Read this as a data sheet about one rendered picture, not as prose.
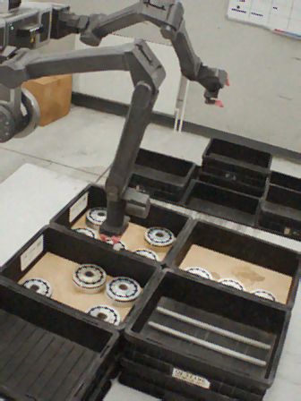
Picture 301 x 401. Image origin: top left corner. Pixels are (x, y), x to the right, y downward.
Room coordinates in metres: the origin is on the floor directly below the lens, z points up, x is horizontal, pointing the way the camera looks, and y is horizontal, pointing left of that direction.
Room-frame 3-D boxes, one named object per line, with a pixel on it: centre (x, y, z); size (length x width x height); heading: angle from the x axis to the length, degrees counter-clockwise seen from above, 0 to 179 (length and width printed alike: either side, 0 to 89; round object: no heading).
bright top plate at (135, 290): (1.11, 0.04, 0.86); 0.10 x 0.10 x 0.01
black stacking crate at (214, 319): (0.96, -0.22, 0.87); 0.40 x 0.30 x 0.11; 73
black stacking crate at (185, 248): (1.25, -0.30, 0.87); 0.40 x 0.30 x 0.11; 73
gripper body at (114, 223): (1.30, 0.10, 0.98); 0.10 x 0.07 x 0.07; 164
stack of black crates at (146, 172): (2.40, 0.01, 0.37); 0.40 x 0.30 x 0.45; 77
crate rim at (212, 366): (0.96, -0.22, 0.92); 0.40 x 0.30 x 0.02; 73
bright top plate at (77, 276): (1.15, 0.15, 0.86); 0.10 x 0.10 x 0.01
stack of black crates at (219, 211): (2.32, -0.38, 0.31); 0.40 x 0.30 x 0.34; 77
